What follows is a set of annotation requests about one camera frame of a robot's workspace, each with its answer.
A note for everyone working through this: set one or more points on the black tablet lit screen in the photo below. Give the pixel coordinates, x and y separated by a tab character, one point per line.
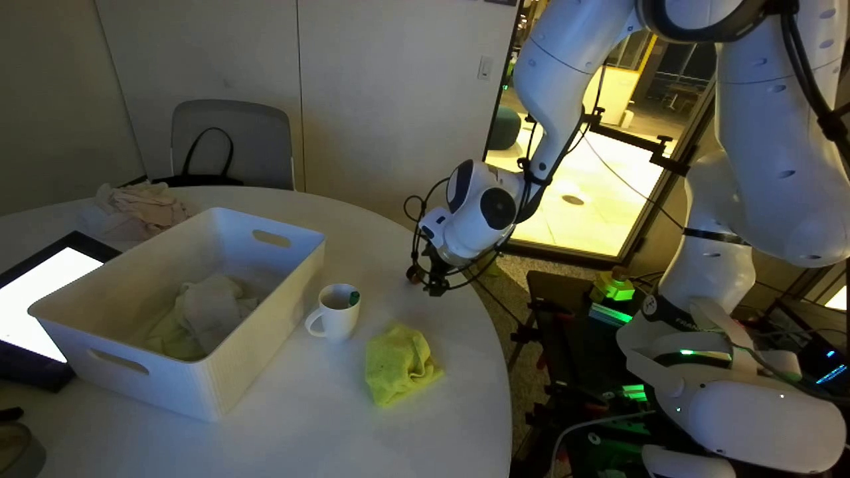
35	293

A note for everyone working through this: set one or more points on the pale yellow-green towel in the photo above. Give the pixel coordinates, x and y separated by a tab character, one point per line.
169	336

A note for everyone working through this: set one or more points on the green Expo marker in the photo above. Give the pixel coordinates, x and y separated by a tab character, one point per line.
350	293

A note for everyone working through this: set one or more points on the grey office chair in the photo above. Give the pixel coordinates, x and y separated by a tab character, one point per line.
256	135

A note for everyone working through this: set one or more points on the white plastic storage box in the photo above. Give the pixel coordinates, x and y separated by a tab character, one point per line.
191	301

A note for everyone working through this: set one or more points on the pink crumpled cloth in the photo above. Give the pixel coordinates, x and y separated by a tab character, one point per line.
147	206

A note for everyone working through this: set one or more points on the bright yellow towel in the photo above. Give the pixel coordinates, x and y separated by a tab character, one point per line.
403	361

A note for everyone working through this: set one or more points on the black camera stand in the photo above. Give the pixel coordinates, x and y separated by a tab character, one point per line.
653	147

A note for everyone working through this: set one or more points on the white beige towel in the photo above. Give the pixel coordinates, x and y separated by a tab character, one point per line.
215	301

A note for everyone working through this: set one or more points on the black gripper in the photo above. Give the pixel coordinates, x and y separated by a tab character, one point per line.
428	257

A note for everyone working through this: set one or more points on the white ceramic mug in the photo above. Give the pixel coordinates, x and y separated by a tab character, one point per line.
337	313

